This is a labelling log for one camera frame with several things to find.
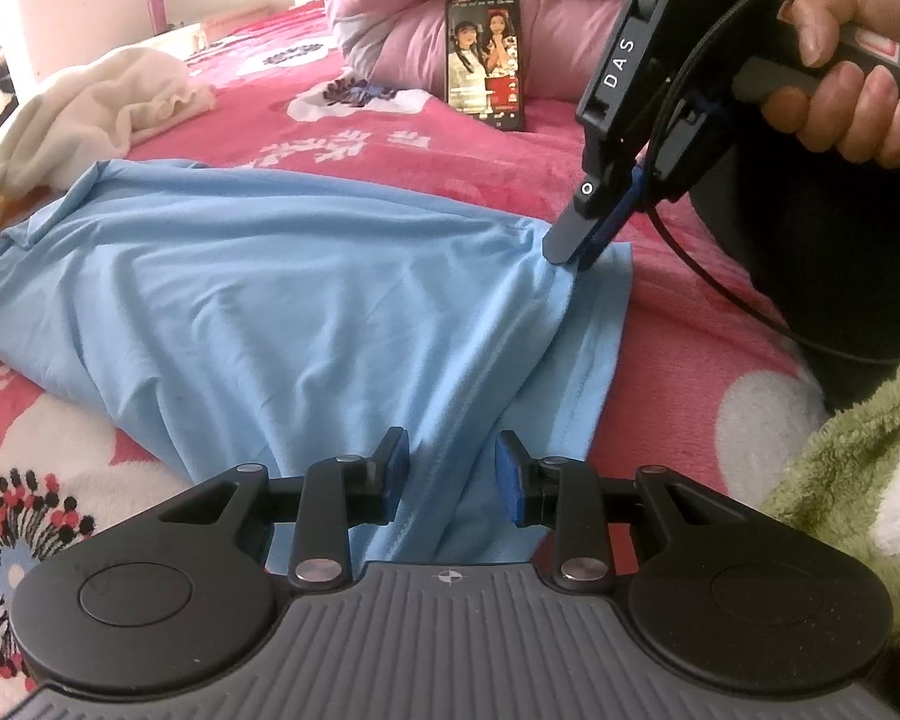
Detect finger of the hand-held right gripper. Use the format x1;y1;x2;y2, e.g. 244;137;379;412
544;161;631;265
585;169;644;271

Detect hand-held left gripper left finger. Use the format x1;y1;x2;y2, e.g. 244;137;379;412
157;426;410;593

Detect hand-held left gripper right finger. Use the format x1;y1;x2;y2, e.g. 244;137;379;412
495;429;747;592

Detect light blue shirt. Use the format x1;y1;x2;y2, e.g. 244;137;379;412
0;157;635;567

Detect person's right hand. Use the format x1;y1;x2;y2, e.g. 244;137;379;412
761;0;900;166

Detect pink quilt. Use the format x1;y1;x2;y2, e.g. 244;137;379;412
326;0;646;103

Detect smartphone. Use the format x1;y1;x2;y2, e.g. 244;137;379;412
445;0;525;133

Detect red floral blanket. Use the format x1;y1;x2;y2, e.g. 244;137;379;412
0;0;833;691

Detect person's black pants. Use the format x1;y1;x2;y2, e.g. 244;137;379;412
688;127;900;415

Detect green fleece garment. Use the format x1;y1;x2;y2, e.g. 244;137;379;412
757;358;900;695

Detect cream nightstand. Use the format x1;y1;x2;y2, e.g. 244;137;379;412
157;9;271;55

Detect cream fleece cloth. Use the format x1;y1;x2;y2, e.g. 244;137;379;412
0;45;215;215

